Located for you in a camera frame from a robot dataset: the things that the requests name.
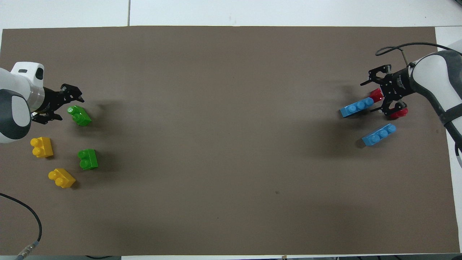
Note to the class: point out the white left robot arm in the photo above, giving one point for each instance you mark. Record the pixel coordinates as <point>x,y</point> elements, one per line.
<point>14,108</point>

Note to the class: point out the blue three-stud brick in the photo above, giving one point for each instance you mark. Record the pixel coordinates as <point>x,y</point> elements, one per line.
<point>379,135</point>
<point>355,107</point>

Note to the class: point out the green two-stud brick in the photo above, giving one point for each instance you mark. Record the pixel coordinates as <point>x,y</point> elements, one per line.
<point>80,116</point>
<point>88,159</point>

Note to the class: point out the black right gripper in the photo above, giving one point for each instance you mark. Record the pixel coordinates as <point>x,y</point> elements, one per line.
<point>399,83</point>

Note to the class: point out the yellow two-stud brick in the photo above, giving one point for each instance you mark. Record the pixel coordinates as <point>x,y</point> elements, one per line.
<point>62,178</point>
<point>42,147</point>

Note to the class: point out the brown table mat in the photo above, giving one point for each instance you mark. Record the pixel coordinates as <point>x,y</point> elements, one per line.
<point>231,162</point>

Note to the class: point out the red one-stud brick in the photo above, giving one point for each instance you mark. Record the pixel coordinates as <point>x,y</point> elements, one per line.
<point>376,95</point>
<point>401,113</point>

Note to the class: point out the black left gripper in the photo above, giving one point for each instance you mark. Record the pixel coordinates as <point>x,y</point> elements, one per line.
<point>50,102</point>

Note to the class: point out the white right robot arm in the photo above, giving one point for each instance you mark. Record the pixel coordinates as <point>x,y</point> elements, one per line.
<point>433,76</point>

